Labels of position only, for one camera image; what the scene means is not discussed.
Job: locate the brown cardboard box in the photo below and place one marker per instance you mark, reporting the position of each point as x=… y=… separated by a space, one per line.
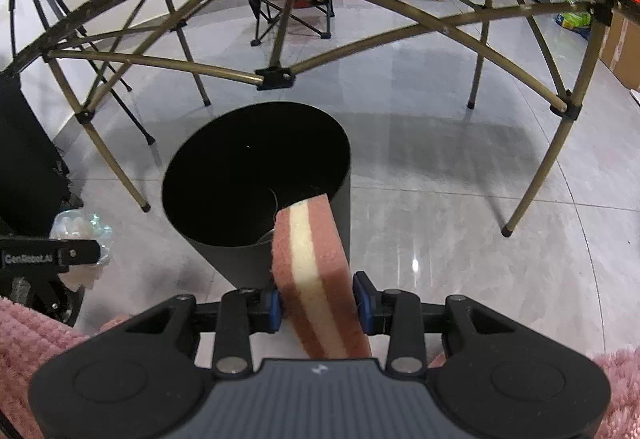
x=620 y=49

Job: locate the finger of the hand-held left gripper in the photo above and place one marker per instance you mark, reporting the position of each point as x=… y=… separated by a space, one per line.
x=82 y=251

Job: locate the green plastic bag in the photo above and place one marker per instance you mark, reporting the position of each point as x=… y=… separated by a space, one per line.
x=572 y=20

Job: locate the black camera tripod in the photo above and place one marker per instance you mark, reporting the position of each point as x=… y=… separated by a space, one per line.
x=145 y=134

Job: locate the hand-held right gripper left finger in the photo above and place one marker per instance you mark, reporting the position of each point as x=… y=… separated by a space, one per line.
x=272 y=314

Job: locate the black cylindrical trash bin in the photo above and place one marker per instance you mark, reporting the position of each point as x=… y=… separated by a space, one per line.
x=250 y=159

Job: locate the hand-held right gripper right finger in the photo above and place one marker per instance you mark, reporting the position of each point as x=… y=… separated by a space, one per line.
x=362 y=304

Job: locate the black suitcase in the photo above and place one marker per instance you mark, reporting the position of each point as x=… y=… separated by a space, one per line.
x=25 y=159

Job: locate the tan folding table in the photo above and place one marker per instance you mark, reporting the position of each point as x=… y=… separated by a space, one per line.
x=272 y=78

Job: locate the clear plastic wrap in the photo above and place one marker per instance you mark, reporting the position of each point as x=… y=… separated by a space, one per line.
x=82 y=224

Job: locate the wooden block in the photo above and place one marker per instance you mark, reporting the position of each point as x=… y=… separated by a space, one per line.
x=320 y=279

